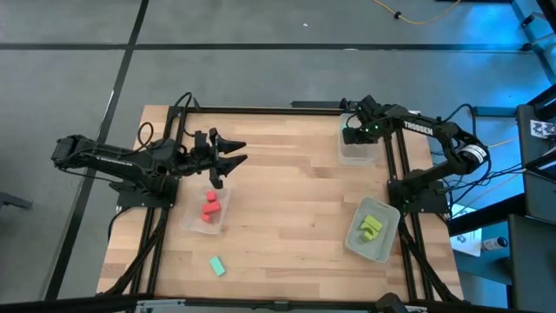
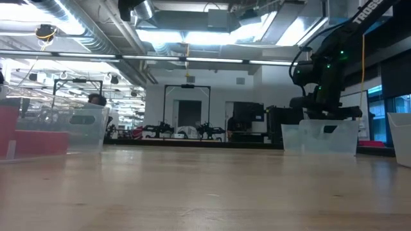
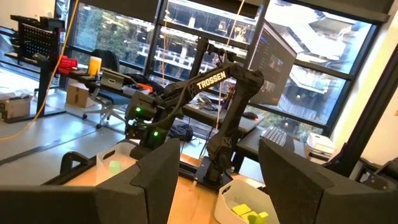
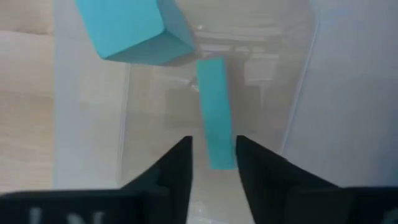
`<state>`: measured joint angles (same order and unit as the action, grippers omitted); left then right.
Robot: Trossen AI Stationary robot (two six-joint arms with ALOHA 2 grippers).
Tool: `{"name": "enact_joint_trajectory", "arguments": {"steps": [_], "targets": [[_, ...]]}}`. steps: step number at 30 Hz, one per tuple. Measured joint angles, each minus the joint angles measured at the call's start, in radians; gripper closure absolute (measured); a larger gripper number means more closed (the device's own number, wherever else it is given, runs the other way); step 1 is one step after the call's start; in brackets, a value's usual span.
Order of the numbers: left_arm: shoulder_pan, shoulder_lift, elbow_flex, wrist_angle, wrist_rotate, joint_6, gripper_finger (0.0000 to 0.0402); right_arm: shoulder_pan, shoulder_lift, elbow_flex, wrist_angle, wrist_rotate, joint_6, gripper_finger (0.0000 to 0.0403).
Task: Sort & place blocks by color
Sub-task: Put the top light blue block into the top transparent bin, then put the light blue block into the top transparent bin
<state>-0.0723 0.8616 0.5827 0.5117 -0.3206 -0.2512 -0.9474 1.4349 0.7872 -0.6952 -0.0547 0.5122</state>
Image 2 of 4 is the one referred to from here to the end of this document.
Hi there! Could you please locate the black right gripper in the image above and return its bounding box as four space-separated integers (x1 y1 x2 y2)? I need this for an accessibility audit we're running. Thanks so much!
288 85 363 133

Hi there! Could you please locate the long red block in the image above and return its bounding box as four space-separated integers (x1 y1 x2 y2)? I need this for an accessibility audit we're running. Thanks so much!
0 105 21 158
13 129 71 155

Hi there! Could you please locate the clear plastic bin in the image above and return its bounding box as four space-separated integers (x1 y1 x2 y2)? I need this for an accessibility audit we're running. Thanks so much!
0 83 110 163
281 119 360 157

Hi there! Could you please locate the red flat object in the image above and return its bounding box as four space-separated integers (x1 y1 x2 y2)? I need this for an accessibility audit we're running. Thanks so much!
359 140 385 148

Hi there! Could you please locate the pale grey plastic bin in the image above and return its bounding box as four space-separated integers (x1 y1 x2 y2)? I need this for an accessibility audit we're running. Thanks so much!
387 112 411 168

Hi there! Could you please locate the black monitor cabinet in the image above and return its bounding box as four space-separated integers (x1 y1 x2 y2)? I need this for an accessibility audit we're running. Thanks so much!
233 101 265 142

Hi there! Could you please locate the person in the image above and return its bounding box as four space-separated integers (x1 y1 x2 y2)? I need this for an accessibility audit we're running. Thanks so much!
227 110 241 142
87 92 108 107

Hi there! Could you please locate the long ceiling light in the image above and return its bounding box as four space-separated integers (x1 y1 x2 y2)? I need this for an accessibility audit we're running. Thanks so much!
0 49 299 67

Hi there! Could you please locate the yellow hanging cable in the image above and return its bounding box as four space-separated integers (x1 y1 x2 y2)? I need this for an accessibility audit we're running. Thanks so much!
358 33 367 110

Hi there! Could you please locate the orange hanging cord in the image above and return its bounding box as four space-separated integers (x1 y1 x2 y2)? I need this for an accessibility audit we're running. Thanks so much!
184 43 191 78

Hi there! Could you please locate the black ceiling cord reel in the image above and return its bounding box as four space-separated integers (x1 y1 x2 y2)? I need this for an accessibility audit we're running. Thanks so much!
34 23 59 43

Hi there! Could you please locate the black background gantry frame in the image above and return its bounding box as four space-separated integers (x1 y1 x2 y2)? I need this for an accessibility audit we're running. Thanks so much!
163 84 212 139

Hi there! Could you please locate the black aluminium table frame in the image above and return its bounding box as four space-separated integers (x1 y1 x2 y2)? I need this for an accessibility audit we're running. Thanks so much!
105 137 396 157

